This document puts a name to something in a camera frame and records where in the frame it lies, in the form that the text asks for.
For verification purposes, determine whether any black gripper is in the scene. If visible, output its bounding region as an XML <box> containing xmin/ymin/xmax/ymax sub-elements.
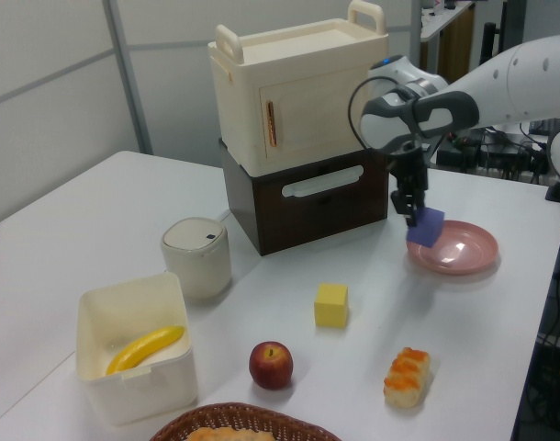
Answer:
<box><xmin>388</xmin><ymin>144</ymin><xmax>431</xmax><ymax>227</ymax></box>

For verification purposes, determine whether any purple foam cube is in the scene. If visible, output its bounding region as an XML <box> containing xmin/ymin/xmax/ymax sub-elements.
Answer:
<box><xmin>406</xmin><ymin>207</ymin><xmax>446</xmax><ymax>248</ymax></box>

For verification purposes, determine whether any yellow foam cube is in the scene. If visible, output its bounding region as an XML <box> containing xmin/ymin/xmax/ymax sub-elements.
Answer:
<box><xmin>313</xmin><ymin>282</ymin><xmax>350</xmax><ymax>328</ymax></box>

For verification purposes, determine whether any pink plastic plate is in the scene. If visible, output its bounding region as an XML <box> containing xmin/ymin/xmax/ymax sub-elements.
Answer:
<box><xmin>406</xmin><ymin>220</ymin><xmax>499</xmax><ymax>277</ymax></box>

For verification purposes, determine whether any dark brown drawer box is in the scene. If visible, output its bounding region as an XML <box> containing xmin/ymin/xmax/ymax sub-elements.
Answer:
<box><xmin>218</xmin><ymin>137</ymin><xmax>392</xmax><ymax>257</ymax></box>

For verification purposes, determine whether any cream toy cabinet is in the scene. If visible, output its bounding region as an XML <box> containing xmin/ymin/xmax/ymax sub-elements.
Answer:
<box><xmin>207</xmin><ymin>0</ymin><xmax>390</xmax><ymax>176</ymax></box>

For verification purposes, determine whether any orange topped toy bread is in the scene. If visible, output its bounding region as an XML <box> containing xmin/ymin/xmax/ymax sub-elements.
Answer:
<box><xmin>383</xmin><ymin>347</ymin><xmax>432</xmax><ymax>409</ymax></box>

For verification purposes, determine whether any wooden office desk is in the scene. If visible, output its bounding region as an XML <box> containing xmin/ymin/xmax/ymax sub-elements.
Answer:
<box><xmin>420</xmin><ymin>0</ymin><xmax>476</xmax><ymax>84</ymax></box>

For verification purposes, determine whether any black office chair back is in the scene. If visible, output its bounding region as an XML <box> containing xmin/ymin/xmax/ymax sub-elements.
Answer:
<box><xmin>480</xmin><ymin>21</ymin><xmax>502</xmax><ymax>66</ymax></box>

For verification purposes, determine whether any red toy apple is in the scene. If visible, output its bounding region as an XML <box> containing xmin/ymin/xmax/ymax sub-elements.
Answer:
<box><xmin>248</xmin><ymin>340</ymin><xmax>294</xmax><ymax>390</ymax></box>

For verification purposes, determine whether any small cream trash can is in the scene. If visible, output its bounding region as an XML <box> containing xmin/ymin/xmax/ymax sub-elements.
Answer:
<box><xmin>160</xmin><ymin>217</ymin><xmax>232</xmax><ymax>300</ymax></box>

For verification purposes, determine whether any brown wicker basket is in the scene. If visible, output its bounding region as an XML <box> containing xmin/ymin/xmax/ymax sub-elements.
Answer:
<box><xmin>149</xmin><ymin>402</ymin><xmax>343</xmax><ymax>441</ymax></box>

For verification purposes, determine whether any toy bread slice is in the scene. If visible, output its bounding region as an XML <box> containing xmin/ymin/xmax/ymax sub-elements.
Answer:
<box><xmin>185</xmin><ymin>426</ymin><xmax>276</xmax><ymax>441</ymax></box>

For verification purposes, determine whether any yellow toy banana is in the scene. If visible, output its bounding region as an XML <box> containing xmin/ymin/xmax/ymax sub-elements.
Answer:
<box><xmin>105</xmin><ymin>324</ymin><xmax>185</xmax><ymax>377</ymax></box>

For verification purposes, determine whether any cream open plastic box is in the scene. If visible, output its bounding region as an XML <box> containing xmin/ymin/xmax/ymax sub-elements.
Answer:
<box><xmin>76</xmin><ymin>271</ymin><xmax>199</xmax><ymax>426</ymax></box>

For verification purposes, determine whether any white drawer handle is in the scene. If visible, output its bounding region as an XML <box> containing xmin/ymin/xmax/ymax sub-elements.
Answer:
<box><xmin>281</xmin><ymin>164</ymin><xmax>364</xmax><ymax>199</ymax></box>

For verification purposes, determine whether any black cable clutter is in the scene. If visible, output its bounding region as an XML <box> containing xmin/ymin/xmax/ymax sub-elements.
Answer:
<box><xmin>435</xmin><ymin>123</ymin><xmax>554</xmax><ymax>185</ymax></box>

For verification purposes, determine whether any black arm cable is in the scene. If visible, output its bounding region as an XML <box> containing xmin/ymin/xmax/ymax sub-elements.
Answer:
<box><xmin>347</xmin><ymin>75</ymin><xmax>423</xmax><ymax>153</ymax></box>

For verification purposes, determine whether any orange cabinet door handle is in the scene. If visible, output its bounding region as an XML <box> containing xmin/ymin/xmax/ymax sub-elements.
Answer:
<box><xmin>264</xmin><ymin>99</ymin><xmax>280</xmax><ymax>148</ymax></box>

